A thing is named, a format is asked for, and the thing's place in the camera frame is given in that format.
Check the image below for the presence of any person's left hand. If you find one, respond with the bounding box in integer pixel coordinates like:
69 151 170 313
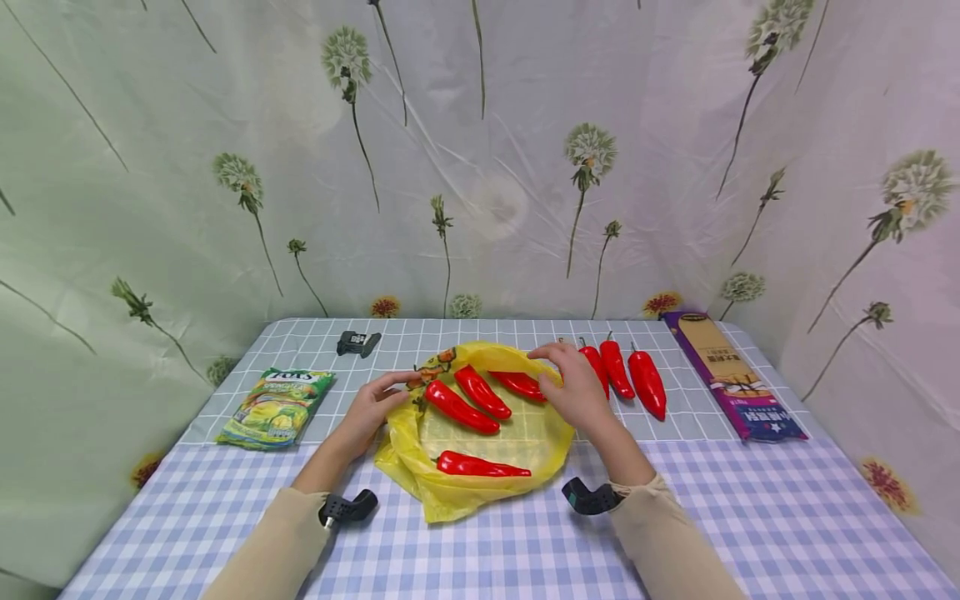
335 371 425 460

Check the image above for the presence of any person's right hand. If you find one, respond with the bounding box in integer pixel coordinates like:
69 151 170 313
527 340 621 436

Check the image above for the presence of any yellow plastic bag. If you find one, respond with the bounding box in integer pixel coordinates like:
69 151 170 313
373 341 578 525

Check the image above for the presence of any person's left forearm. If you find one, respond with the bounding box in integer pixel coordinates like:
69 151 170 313
200 432 363 600

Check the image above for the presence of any person's right forearm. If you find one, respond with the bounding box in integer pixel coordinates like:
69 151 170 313
591 415 748 600

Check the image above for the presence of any red pepper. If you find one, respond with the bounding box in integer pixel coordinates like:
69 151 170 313
435 450 533 479
453 364 514 421
597 331 637 401
423 379 503 436
487 370 549 404
627 341 668 423
577 337 611 400

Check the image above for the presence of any small black device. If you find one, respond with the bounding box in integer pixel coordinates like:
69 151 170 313
335 330 383 360

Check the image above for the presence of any black wrist band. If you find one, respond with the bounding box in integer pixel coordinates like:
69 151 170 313
561 476 626 517
317 488 379 530

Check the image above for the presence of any green snack packet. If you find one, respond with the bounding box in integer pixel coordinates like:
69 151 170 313
215 367 338 453

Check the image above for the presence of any long purple box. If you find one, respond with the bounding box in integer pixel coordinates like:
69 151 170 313
660 310 810 444

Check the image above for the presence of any blue checked cloth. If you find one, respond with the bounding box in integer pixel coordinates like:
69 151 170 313
58 437 960 600

